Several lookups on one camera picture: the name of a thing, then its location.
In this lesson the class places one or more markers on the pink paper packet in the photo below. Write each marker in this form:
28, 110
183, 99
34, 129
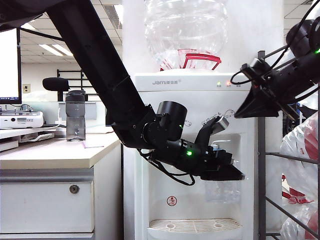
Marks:
93, 145

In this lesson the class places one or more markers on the white power adapter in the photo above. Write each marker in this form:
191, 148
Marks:
60, 123

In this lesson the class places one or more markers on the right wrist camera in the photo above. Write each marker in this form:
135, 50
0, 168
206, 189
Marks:
257, 71

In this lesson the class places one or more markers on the white drip tray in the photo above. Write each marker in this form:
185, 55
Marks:
195, 223

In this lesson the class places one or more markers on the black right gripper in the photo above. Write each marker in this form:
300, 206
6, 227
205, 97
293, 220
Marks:
271, 90

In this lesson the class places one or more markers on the grey partition panel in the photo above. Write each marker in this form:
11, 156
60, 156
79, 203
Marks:
91, 110

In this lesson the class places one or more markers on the wall switch plate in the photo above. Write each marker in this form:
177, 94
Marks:
26, 88

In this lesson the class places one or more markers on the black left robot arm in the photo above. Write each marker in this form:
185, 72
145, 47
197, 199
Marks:
100, 62

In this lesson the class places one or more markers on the white water dispenser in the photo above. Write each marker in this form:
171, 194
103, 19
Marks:
200, 100

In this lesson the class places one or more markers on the black chair headrest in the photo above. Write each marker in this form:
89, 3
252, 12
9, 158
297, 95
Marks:
55, 84

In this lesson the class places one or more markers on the dark grey water bottle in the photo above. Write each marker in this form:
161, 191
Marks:
75, 120

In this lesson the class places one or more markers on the white raised desk board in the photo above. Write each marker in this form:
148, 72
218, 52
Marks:
25, 132

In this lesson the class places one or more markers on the grey metal rack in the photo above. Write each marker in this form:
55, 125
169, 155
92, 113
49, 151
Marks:
261, 175

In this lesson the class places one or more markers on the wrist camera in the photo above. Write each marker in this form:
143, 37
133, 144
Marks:
257, 71
221, 123

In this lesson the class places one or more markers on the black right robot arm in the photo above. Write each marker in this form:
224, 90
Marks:
297, 72

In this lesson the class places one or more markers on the white desk drawer cabinet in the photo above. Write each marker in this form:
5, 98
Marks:
45, 207

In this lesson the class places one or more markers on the white RC transmitter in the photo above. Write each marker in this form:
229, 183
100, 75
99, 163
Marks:
22, 121

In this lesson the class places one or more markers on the blue cold water tap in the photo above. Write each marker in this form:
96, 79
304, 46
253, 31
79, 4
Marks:
220, 143

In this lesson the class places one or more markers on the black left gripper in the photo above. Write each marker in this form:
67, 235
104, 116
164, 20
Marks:
217, 157

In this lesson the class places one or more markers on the fluorescent ceiling light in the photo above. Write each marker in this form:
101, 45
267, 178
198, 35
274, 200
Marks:
56, 50

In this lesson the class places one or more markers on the black computer monitor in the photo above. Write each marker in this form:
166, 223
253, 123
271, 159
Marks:
10, 65

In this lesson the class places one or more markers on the round red sticker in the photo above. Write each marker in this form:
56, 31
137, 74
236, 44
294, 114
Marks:
172, 201

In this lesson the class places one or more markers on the clear plastic mug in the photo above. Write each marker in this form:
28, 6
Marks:
222, 192

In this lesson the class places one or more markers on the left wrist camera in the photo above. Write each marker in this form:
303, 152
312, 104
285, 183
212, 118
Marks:
221, 123

